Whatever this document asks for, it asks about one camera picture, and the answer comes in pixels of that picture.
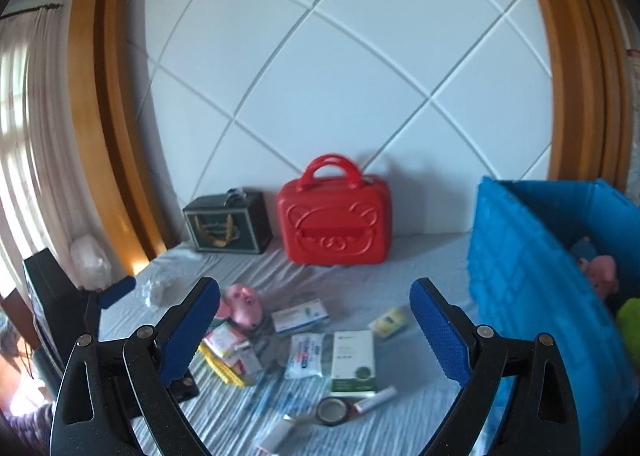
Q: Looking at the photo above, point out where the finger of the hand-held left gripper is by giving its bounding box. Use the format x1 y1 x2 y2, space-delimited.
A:
85 275 137 337
167 366 201 403

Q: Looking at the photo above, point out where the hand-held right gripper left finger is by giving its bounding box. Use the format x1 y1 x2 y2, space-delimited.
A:
50 276 222 456

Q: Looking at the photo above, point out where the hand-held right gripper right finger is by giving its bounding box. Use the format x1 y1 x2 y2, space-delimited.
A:
409 277 581 456

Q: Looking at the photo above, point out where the pink white medicine box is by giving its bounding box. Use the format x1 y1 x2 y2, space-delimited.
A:
202 323 251 359

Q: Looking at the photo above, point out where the yellow box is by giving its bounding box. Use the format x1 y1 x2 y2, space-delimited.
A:
199 343 248 387

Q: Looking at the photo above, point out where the small yellow packet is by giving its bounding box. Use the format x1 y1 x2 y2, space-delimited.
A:
368 306 407 337

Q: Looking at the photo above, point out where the pink pig plush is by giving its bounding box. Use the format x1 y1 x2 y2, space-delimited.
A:
217 283 266 329

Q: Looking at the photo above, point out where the white red medicine box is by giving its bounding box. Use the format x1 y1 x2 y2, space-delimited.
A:
232 343 263 384

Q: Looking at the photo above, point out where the white green box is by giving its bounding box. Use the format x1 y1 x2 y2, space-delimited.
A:
330 330 378 398

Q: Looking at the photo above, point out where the white ointment tube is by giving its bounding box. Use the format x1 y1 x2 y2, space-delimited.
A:
352 386 398 414

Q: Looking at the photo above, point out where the blue plastic crate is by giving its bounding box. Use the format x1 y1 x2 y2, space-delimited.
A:
467 176 640 456

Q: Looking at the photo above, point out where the silver medicine box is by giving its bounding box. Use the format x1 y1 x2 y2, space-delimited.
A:
255 413 313 454

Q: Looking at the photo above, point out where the white blue medicine box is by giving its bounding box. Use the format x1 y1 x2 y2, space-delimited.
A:
271 300 331 335

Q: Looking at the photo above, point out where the white blue pouch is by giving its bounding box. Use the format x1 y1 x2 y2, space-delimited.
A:
284 333 326 381

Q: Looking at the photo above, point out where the black tape roll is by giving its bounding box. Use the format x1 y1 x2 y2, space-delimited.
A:
316 397 352 428

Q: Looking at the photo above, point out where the pig plush blue outfit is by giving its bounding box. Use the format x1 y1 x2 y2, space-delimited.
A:
570 236 618 299

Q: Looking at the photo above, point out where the crumpled white tissue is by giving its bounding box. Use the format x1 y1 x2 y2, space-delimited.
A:
142 280 173 307

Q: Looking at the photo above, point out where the clear plastic bag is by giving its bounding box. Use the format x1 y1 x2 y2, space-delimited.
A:
70 234 112 289

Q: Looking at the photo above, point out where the light blue bedsheet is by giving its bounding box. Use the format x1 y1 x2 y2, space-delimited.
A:
97 231 506 456

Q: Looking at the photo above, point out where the dark gift box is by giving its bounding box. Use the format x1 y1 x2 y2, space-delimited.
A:
182 188 273 257

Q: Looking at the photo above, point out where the purple striped cloth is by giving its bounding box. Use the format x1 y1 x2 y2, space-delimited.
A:
10 401 56 456

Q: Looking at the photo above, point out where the red bear suitcase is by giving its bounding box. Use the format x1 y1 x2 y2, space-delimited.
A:
276 153 393 267

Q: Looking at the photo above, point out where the light window curtain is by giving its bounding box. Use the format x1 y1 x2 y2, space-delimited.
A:
0 3 118 287

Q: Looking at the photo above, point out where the green plush toy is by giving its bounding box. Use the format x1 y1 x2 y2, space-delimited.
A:
614 297 640 352

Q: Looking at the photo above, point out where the white padded headboard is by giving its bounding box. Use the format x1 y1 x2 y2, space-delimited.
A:
120 0 556 257

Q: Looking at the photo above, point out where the rolled patterned carpet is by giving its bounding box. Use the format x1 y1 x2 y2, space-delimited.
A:
622 48 640 197

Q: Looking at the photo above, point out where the wooden headboard frame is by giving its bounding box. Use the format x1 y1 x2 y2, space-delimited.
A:
67 0 640 261

